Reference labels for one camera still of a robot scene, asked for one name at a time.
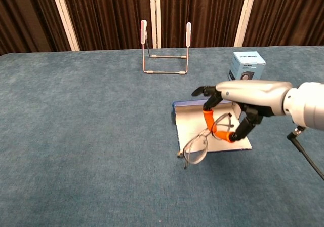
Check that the black frame eyeglasses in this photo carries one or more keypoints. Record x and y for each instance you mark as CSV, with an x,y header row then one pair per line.
x,y
196,148

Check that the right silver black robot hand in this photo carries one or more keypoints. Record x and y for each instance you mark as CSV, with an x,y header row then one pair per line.
x,y
253,95

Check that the small light blue box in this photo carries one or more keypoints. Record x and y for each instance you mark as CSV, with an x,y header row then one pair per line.
x,y
249,59

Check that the blue felt table cloth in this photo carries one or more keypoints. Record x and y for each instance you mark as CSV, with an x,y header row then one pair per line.
x,y
76,135

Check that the brown curtain partition panel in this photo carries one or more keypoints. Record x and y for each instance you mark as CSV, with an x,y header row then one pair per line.
x,y
291,14
25,14
108,14
202,14

